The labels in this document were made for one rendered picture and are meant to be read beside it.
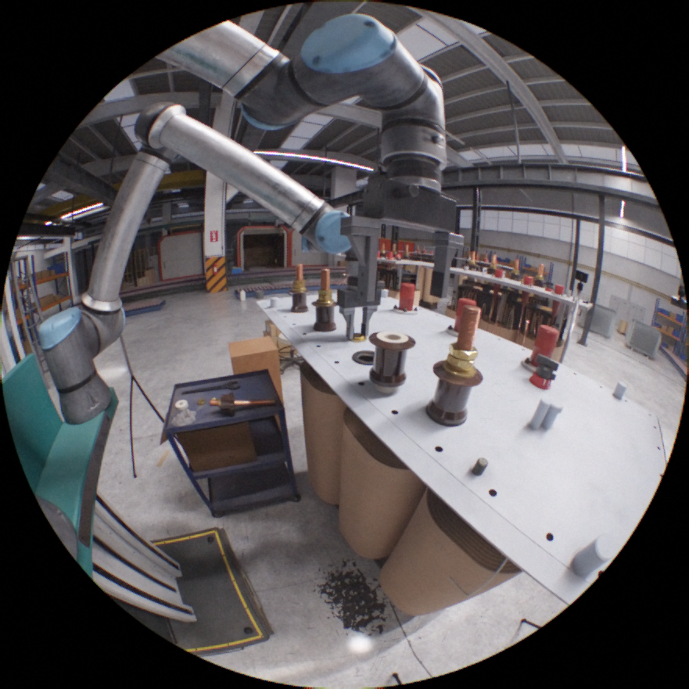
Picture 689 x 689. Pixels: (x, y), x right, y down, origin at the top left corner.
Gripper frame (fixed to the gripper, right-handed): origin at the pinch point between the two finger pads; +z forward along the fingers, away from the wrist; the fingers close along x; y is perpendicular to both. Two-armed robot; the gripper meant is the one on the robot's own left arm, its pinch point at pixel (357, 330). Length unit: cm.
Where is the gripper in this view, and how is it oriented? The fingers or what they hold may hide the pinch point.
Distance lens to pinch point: 76.4
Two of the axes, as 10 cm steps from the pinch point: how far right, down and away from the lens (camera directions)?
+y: -4.9, -3.5, 8.0
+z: -0.4, 9.2, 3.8
